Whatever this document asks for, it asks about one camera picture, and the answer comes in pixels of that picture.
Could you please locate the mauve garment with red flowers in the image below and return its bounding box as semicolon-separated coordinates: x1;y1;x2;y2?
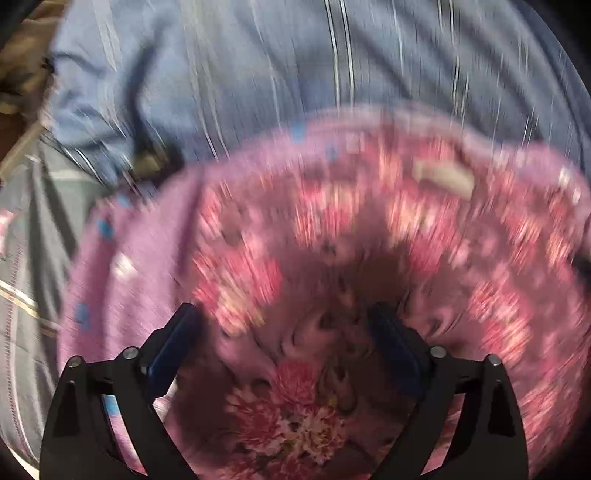
189;121;591;480

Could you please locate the brown patterned cloth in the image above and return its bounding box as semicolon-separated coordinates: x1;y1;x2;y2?
0;0;63;183

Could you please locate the blue striped blanket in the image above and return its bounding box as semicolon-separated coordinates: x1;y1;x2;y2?
0;0;588;469

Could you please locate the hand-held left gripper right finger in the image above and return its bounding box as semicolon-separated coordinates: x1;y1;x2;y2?
368;303;528;480

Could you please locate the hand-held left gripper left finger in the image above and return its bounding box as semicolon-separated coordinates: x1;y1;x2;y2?
41;303;202;480

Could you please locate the purple cloth with white flowers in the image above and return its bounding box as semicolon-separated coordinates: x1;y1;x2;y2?
59;105;591;480

